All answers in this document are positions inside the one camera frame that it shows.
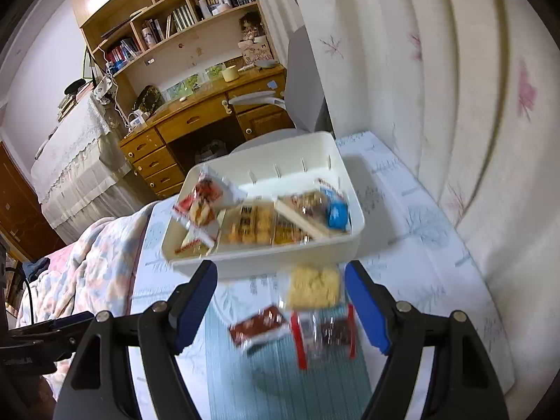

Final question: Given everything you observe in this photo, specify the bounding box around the lace covered piano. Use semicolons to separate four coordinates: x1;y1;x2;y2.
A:
30;92;152;232

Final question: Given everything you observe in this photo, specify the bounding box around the wooden desk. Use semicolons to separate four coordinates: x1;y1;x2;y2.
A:
119;66;298;198

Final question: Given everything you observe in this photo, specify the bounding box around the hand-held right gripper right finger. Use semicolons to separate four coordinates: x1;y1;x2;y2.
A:
345;261;510;420

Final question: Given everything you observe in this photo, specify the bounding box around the blue snack packet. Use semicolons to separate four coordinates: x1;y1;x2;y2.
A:
326;201;351;230

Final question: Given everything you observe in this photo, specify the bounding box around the wooden bookshelf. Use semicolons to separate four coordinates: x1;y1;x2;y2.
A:
68;0;281;110

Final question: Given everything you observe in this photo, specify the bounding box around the white plastic storage box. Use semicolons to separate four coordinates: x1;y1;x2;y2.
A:
161;131;366;281

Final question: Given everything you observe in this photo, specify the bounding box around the pink floral quilt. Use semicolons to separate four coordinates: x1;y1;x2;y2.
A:
15;201;165;329

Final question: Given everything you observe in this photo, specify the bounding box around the grey office chair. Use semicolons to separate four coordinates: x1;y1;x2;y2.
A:
227;26;334;154

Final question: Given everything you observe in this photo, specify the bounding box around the clear cookie packet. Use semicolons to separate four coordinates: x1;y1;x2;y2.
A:
219;201;276;246

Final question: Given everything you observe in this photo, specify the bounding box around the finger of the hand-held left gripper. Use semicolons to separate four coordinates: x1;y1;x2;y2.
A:
9;312;95;337

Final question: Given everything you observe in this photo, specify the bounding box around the black cable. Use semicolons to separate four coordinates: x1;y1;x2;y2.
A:
4;267;36;324

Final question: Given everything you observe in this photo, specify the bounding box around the tan bar snack packet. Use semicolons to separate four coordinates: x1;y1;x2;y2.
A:
273;191;351;241

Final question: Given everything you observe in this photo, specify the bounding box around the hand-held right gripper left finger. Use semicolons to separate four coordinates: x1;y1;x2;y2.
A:
52;261;218;420

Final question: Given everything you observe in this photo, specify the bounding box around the doll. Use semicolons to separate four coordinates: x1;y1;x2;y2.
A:
237;12;270;64

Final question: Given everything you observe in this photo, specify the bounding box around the flat red white snack packet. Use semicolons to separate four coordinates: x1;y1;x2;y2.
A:
174;227;219;258

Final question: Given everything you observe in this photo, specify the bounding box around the teal woven mat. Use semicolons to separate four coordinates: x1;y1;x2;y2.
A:
205;271;377;420

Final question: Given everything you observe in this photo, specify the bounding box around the yellow crispy snack packet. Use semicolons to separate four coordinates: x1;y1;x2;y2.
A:
282;265;342;311

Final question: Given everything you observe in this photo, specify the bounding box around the black ornate box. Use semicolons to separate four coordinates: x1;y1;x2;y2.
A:
133;85;165;113

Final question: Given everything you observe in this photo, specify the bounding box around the wooden door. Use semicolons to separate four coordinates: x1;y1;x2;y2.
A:
0;140;66;263

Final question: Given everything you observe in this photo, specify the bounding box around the red edged clear snack packet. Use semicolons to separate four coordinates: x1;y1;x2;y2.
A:
289;304;356;370

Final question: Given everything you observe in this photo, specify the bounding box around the dark red snack packet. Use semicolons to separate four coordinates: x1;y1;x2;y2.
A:
230;305;292;353

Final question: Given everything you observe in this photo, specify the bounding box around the white floral curtain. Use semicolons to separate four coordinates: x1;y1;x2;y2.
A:
284;0;560;359

